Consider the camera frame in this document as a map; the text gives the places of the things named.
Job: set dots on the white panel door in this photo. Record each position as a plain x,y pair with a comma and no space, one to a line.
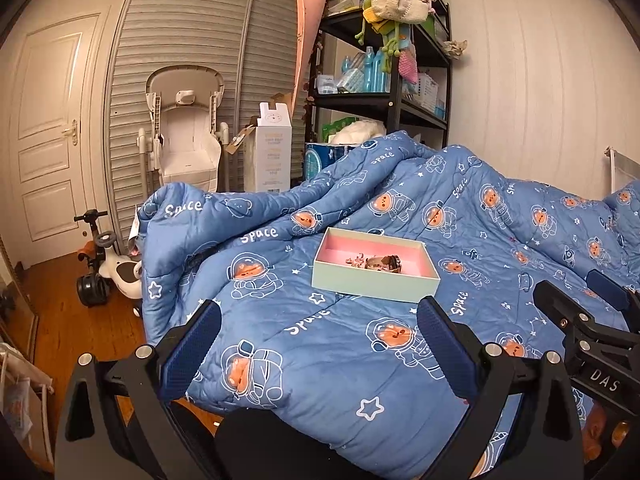
49,99

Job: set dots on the black metal shelf rack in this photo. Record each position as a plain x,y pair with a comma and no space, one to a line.
397,74

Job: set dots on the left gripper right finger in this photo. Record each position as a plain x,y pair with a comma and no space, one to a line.
544,441

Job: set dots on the gold snowflake brooch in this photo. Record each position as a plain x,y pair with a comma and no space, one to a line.
357,262

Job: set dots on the beige strap wrist watch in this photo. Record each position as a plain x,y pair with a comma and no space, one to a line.
388,263

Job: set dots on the white ride-on toy scooter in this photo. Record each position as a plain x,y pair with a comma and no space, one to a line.
107,268

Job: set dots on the louvered wardrobe doors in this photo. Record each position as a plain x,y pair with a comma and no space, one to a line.
251,43

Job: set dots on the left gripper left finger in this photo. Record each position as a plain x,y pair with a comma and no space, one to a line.
121,419

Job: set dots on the mint box pink lining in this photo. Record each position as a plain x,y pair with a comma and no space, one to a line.
418,277

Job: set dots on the blue tissue pack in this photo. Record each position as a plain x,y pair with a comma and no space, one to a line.
318,156

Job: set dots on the tall white cardboard box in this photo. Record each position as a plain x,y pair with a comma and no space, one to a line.
268,151

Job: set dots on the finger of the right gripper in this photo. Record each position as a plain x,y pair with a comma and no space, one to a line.
576,322
622,299

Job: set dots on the white baby high chair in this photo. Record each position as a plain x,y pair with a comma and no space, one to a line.
186,136

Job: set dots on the blue space print quilt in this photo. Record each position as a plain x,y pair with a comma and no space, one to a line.
354,372

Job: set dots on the right hand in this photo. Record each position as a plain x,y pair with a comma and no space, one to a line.
602,429

